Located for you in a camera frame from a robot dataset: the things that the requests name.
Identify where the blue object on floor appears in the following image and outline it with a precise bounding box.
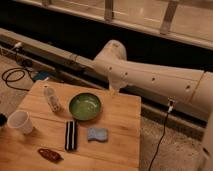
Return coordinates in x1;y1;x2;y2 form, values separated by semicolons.
33;71;49;82

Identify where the black coiled cable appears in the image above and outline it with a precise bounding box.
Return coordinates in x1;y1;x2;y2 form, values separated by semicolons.
1;58;35;92

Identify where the blue sponge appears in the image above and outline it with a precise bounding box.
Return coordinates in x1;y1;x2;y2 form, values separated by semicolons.
87;127;108;142

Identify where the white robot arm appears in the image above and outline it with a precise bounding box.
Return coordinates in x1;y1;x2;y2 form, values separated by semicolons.
92;40;213;171

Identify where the black hanging cable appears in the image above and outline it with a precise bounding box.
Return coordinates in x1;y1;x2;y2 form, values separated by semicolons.
147;109;171;171

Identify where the white plug on rail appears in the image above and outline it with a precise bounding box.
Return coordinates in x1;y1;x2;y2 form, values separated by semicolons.
13;42;23;49

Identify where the white wall plug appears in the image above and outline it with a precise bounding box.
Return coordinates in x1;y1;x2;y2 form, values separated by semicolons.
168;98;176;113

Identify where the green ceramic bowl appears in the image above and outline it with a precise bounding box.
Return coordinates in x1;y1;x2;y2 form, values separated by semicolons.
68;93;102;121

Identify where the white paper cup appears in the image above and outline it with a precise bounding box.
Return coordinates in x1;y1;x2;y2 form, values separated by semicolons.
7;110;33;134

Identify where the black white striped eraser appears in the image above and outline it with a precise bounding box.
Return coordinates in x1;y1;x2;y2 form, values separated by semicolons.
65;121;77;151

